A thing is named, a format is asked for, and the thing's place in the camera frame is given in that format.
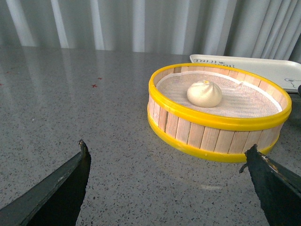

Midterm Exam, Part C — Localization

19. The grey pleated curtain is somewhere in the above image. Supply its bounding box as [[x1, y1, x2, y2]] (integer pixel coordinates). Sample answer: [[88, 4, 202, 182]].
[[0, 0, 301, 62]]

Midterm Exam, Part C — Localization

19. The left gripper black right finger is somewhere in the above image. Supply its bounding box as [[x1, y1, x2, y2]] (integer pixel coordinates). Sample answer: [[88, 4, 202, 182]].
[[239, 144, 301, 226]]

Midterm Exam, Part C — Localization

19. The yellow rimmed wooden steamer basket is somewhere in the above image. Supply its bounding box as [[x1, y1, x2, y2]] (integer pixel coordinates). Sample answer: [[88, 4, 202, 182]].
[[147, 63, 292, 162]]

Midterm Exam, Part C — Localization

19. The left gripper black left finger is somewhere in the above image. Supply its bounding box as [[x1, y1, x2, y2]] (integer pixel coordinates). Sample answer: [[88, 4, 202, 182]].
[[0, 140, 91, 226]]

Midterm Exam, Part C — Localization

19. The white steamed bun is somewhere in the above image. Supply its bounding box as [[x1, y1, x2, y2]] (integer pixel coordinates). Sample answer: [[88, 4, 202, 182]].
[[187, 81, 222, 108]]

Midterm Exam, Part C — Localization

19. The cream tray with bear print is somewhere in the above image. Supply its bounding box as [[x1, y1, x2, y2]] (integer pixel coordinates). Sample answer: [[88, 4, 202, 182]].
[[190, 54, 301, 94]]

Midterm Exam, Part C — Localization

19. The white mesh steamer cloth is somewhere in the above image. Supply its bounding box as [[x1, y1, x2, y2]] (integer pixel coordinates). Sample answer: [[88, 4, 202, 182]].
[[156, 71, 282, 118]]

